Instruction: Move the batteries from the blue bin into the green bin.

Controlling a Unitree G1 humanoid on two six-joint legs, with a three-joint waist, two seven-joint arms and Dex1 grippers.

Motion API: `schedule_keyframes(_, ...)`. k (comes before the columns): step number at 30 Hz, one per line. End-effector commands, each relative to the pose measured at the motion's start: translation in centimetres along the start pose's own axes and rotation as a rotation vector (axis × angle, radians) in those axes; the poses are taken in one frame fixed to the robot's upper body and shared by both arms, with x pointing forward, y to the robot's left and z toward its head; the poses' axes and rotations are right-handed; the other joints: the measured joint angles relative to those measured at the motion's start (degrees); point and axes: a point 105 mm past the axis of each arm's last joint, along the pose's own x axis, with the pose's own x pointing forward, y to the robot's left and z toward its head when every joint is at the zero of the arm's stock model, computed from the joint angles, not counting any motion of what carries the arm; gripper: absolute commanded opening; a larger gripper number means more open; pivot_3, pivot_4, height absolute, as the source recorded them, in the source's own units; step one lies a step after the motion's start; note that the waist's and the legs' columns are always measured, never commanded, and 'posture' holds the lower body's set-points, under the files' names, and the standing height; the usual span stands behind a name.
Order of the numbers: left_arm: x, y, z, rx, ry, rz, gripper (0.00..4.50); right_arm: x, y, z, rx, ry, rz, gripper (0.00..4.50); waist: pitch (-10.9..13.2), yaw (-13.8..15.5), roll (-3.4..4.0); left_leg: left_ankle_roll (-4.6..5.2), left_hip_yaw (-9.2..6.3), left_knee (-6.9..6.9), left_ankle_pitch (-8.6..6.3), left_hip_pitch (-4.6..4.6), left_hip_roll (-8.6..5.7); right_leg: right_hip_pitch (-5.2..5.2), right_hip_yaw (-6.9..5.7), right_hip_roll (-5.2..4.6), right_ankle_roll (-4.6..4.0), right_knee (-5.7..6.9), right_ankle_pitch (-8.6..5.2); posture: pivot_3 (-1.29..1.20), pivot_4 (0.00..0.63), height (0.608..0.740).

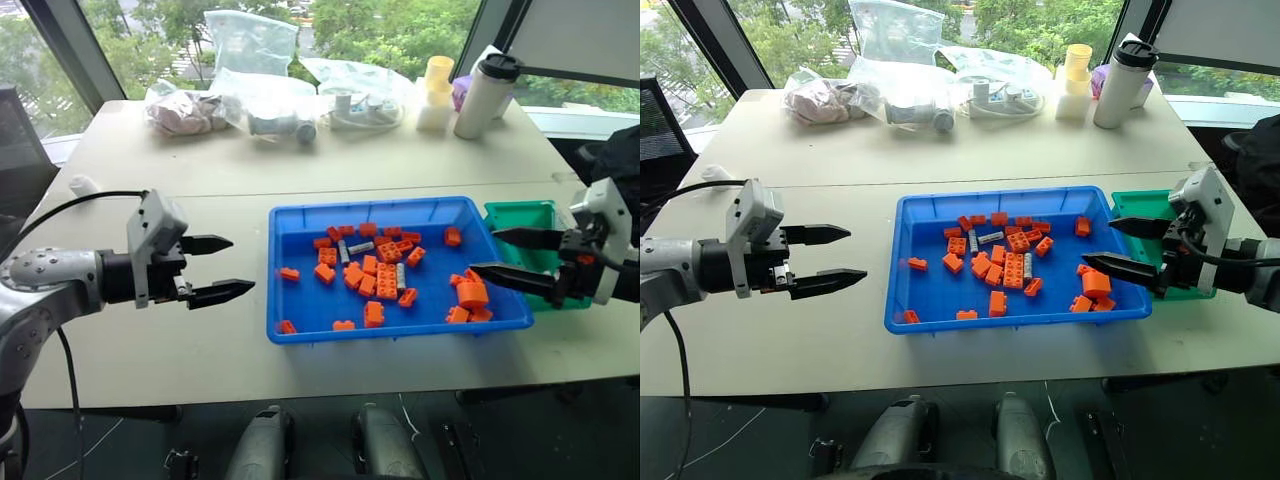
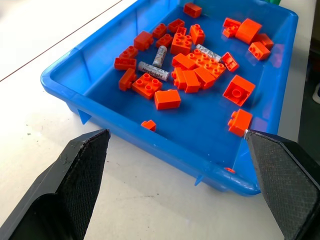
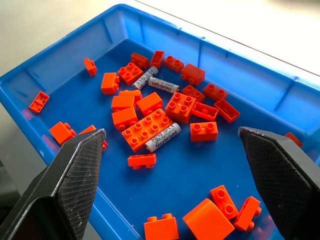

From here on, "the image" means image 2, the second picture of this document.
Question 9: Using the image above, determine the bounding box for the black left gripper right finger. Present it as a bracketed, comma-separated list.
[243, 129, 320, 240]

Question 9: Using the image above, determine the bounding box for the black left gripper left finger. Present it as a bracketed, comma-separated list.
[0, 128, 112, 240]

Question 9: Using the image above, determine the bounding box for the orange plastic toy brick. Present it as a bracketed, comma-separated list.
[140, 119, 157, 132]

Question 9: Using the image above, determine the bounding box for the blue plastic tray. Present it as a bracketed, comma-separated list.
[40, 0, 299, 196]

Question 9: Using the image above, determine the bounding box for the orange eight-stud long block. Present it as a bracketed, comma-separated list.
[186, 48, 227, 80]

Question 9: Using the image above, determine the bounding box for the white battery with Heybright print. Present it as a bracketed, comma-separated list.
[137, 61, 170, 81]

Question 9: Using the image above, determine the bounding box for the white battery with dark print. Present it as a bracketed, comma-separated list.
[195, 43, 223, 63]

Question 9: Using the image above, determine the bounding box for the orange curved block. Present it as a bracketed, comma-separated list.
[235, 18, 263, 46]

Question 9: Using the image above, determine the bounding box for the white grey patterned battery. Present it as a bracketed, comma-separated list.
[151, 45, 168, 68]

